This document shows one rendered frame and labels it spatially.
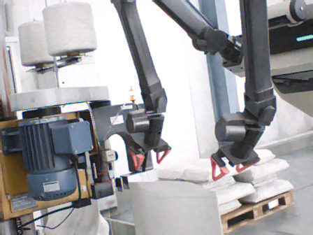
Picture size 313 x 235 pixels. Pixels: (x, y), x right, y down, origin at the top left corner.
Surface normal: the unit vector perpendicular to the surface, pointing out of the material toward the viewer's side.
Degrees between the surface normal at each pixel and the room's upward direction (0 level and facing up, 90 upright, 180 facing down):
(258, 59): 119
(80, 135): 90
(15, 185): 90
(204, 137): 90
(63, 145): 90
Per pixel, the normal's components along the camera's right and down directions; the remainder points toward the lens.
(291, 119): 0.60, -0.04
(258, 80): 0.29, 0.39
